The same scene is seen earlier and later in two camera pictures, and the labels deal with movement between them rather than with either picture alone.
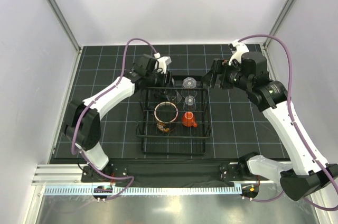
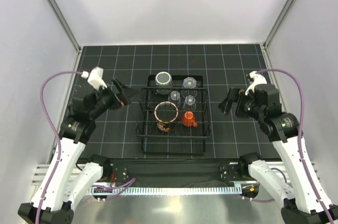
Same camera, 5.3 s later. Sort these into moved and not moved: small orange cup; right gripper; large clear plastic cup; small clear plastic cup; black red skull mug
Moved: right gripper
Not moved: large clear plastic cup; small clear plastic cup; black red skull mug; small orange cup
